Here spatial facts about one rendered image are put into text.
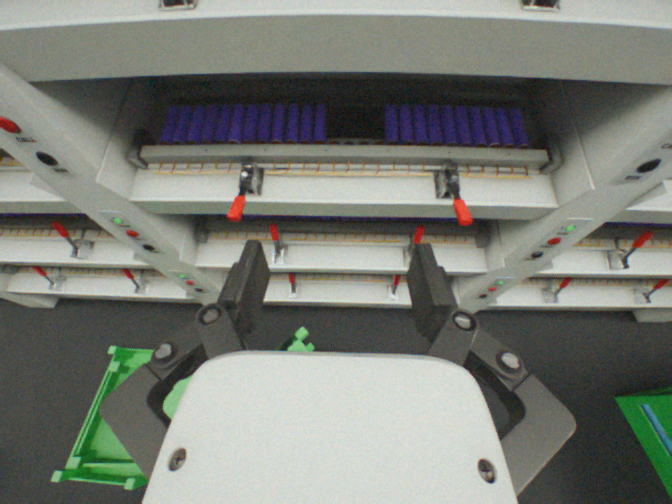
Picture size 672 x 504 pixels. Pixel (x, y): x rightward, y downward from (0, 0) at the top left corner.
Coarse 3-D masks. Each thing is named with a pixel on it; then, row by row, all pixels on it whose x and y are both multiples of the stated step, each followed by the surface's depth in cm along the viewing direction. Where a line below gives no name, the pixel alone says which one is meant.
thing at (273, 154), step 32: (160, 160) 34; (192, 160) 34; (224, 160) 34; (256, 160) 34; (288, 160) 33; (320, 160) 33; (352, 160) 33; (384, 160) 33; (416, 160) 33; (480, 160) 32; (512, 160) 32; (544, 160) 32
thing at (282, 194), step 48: (144, 96) 35; (144, 144) 34; (384, 144) 35; (576, 144) 30; (144, 192) 34; (192, 192) 34; (288, 192) 34; (336, 192) 34; (384, 192) 33; (432, 192) 33; (480, 192) 33; (528, 192) 33; (576, 192) 30
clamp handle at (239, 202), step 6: (246, 174) 31; (246, 180) 32; (246, 186) 31; (240, 192) 30; (246, 192) 30; (234, 198) 30; (240, 198) 29; (234, 204) 29; (240, 204) 29; (234, 210) 28; (240, 210) 29; (228, 216) 28; (234, 216) 28; (240, 216) 29
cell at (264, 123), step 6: (264, 108) 35; (270, 108) 35; (264, 114) 35; (270, 114) 35; (264, 120) 34; (270, 120) 35; (258, 126) 34; (264, 126) 34; (270, 126) 35; (258, 132) 34; (264, 132) 34; (258, 138) 34; (264, 138) 34
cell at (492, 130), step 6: (486, 108) 35; (492, 108) 35; (486, 114) 34; (492, 114) 34; (486, 120) 34; (492, 120) 34; (486, 126) 34; (492, 126) 34; (486, 132) 34; (492, 132) 33; (486, 138) 34; (492, 138) 33; (498, 138) 33; (486, 144) 34; (492, 144) 33; (498, 144) 33
